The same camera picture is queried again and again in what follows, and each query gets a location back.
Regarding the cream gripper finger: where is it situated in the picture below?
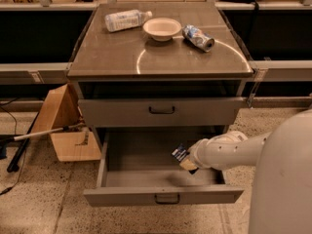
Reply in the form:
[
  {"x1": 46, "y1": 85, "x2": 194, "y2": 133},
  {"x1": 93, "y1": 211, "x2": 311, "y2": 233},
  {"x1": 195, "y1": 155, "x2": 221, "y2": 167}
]
[{"x1": 179, "y1": 158, "x2": 197, "y2": 171}]

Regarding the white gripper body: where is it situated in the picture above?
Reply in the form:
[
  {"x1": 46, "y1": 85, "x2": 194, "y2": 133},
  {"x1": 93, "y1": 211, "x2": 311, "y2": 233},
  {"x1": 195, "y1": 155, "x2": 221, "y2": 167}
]
[{"x1": 188, "y1": 138, "x2": 210, "y2": 169}]

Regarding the dark blue rxbar wrapper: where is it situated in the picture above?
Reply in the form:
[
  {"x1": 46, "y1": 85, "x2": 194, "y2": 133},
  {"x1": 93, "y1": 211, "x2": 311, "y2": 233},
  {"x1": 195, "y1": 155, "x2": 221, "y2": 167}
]
[{"x1": 172, "y1": 143, "x2": 199, "y2": 175}]

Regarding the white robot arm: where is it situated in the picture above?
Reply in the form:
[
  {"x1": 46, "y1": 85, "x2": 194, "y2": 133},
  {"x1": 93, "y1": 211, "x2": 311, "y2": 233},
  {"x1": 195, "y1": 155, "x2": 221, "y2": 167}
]
[{"x1": 177, "y1": 109, "x2": 312, "y2": 234}]

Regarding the open grey middle drawer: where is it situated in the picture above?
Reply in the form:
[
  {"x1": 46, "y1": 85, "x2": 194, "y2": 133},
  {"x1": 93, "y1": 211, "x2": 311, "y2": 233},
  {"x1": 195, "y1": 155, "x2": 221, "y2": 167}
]
[{"x1": 84, "y1": 127, "x2": 243, "y2": 207}]

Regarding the closed grey upper drawer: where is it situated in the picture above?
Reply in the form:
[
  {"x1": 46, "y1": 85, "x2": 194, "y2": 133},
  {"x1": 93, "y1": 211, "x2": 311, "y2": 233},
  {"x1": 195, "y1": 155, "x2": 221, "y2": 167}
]
[{"x1": 78, "y1": 97, "x2": 245, "y2": 127}]

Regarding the grey metal drawer cabinet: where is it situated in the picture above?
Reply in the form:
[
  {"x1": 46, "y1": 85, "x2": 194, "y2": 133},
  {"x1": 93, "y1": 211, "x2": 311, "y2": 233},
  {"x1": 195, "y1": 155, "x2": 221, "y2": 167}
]
[{"x1": 68, "y1": 2, "x2": 254, "y2": 134}]

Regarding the crushed blue silver can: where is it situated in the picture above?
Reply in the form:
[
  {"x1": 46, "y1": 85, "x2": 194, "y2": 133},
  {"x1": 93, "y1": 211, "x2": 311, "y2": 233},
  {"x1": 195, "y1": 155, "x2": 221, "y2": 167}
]
[{"x1": 182, "y1": 24, "x2": 215, "y2": 53}]

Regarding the white and black pole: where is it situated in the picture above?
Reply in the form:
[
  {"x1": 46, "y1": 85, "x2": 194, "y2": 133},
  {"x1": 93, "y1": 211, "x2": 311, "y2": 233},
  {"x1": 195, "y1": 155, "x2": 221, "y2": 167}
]
[{"x1": 0, "y1": 123, "x2": 86, "y2": 144}]

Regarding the clear plastic water bottle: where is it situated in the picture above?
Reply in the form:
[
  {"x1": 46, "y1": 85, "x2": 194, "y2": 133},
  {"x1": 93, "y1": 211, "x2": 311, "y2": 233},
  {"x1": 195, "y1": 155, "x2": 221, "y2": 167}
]
[{"x1": 104, "y1": 10, "x2": 153, "y2": 32}]

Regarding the grey metal railing frame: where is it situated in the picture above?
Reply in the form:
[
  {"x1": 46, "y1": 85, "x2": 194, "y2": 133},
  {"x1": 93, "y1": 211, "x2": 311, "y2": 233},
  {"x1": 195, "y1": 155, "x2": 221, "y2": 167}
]
[{"x1": 0, "y1": 0, "x2": 312, "y2": 86}]

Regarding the black cable on floor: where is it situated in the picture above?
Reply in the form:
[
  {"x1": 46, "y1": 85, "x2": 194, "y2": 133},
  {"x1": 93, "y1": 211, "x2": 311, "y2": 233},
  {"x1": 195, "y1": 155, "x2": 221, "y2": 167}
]
[{"x1": 0, "y1": 97, "x2": 27, "y2": 197}]

